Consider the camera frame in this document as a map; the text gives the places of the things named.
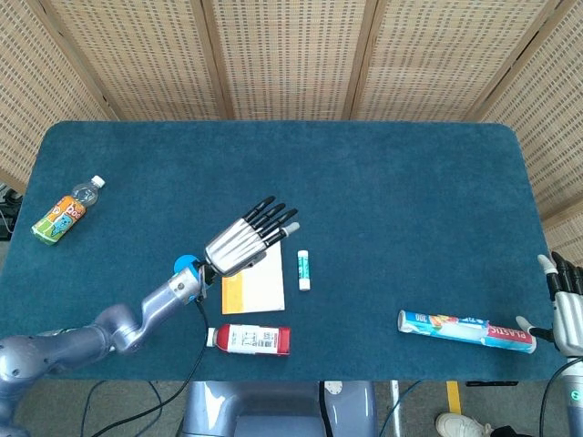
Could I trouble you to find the teal table cloth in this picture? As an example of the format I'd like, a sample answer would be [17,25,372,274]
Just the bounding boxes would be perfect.
[0,120,559,382]

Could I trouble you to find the white shoe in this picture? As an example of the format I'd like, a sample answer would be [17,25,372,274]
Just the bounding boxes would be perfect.
[435,412,496,437]

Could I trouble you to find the red juice bottle white cap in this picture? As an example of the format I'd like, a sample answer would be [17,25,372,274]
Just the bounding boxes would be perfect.
[205,323,292,357]

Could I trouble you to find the black equipment with cables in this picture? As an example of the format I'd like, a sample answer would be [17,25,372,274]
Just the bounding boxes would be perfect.
[0,181,24,242]

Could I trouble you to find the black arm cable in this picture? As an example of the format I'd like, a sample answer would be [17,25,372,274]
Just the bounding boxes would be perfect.
[79,298,210,437]
[539,359,570,437]

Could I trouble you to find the blue foam ball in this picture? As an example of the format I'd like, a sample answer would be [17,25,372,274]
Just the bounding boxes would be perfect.
[173,254,200,275]

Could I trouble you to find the yellow floor tape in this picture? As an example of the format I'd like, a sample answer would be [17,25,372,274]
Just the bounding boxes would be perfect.
[445,381,464,416]

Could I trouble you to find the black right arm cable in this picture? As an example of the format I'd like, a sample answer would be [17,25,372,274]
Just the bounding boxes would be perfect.
[539,359,570,437]

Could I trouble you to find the woven bamboo folding screen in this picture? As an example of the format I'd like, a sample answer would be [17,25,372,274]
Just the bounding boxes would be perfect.
[0,0,583,274]

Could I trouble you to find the orange and cream notepad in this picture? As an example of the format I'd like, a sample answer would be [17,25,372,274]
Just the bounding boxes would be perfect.
[220,240,286,316]

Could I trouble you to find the blue white plastic wrap box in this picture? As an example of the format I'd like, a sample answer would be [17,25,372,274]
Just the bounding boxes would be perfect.
[397,310,537,355]

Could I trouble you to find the metal table leg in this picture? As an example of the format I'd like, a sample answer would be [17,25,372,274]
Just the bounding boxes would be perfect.
[389,381,404,437]

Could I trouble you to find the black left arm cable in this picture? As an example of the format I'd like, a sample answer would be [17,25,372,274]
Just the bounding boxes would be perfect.
[79,298,210,437]

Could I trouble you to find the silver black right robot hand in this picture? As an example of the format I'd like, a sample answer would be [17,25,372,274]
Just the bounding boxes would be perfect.
[515,251,583,357]

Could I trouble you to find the blue floor cable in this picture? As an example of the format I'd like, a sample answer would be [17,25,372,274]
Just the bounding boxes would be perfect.
[380,381,423,437]

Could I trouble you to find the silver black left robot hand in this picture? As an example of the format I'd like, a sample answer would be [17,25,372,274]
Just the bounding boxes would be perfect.
[203,196,301,278]

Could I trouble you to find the white green glue stick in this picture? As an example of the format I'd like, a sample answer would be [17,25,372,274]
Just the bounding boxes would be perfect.
[296,249,312,292]

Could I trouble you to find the orange label drink bottle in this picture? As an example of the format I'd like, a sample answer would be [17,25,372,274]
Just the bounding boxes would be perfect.
[31,175,107,247]

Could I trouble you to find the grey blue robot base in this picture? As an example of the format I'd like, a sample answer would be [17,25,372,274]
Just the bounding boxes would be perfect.
[181,380,379,437]

